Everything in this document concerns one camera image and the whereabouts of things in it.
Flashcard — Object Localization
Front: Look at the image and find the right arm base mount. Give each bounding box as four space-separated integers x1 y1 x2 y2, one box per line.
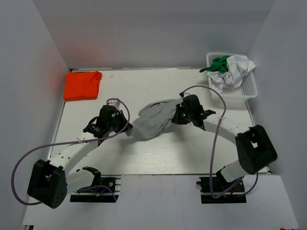
196 176 247 204

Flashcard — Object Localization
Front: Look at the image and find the green t shirt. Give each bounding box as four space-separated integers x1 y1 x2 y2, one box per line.
199 56 230 74

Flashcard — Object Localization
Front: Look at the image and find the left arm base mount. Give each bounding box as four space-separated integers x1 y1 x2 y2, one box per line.
69 166 121 203

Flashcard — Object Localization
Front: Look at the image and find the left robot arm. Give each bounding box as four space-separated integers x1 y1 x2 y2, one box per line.
27 98 132 208

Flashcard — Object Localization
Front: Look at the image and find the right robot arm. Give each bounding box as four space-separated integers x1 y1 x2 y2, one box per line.
172 94 277 191

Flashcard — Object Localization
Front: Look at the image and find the white t shirt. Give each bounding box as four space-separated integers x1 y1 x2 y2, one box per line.
207 55 256 93

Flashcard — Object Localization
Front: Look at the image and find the grey t shirt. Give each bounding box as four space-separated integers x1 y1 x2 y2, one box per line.
125 99 182 141

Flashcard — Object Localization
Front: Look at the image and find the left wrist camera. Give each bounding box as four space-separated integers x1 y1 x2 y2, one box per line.
106 98 120 110

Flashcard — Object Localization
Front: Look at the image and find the white plastic basket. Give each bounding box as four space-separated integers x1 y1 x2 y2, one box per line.
206 52 258 103

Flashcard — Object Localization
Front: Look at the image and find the folded orange t shirt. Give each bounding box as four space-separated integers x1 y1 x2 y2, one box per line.
63 71 103 101

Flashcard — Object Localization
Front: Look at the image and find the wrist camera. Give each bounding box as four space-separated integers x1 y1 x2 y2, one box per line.
106 98 120 110
179 92 190 104

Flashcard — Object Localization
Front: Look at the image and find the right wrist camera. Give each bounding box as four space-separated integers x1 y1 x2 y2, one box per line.
179 92 190 104

